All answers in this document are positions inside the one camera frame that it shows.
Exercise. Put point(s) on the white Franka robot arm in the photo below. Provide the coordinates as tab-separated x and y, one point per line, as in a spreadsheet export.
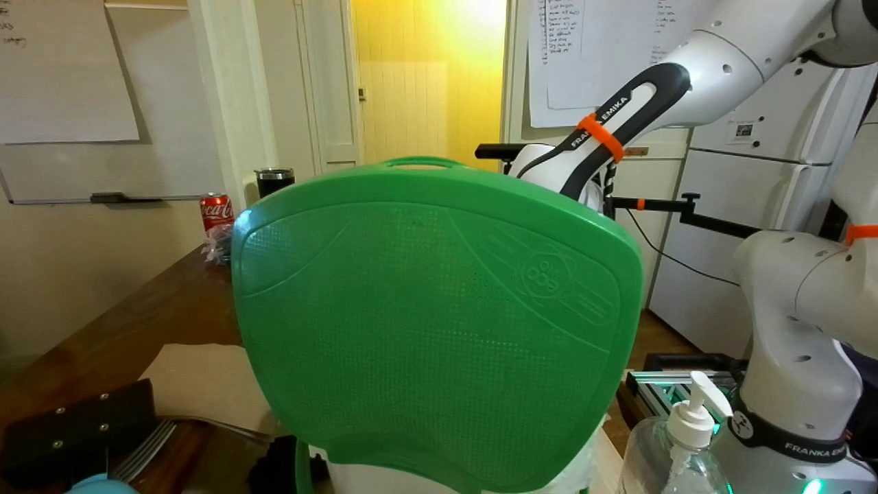
805	311

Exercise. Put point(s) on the green plastic bin lid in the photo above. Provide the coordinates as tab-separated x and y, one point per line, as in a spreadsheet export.
429	318

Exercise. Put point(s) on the black cup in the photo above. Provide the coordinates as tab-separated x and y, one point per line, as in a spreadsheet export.
274	181

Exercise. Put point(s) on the white door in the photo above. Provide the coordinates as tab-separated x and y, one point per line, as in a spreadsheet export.
330	90

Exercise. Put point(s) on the red soda can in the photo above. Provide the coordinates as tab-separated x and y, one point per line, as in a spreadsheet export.
218	214

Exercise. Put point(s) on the flat brown paper bag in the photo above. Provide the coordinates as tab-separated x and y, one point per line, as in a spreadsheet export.
201	385

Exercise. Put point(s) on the large whiteboard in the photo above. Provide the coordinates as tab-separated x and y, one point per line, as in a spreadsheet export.
182	110

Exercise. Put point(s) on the clear pump sanitizer bottle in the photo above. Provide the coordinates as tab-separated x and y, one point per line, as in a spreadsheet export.
686	428

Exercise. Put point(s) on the dark wooden table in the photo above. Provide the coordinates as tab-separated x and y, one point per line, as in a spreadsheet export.
137	311

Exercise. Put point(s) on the black whiteboard marker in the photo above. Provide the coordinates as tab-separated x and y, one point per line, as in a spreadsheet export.
126	199

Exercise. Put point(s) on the metal fork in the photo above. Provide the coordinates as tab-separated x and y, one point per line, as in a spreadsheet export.
145	450

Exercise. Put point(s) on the black case with rivets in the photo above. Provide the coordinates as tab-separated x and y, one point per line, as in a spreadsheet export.
72	435

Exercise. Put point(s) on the light blue round object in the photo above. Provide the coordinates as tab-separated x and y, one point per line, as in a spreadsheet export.
100	484

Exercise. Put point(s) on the small whiteboard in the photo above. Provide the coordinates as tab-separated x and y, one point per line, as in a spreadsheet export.
64	71

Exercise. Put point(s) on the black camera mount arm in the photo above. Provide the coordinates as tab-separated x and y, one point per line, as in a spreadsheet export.
660	204

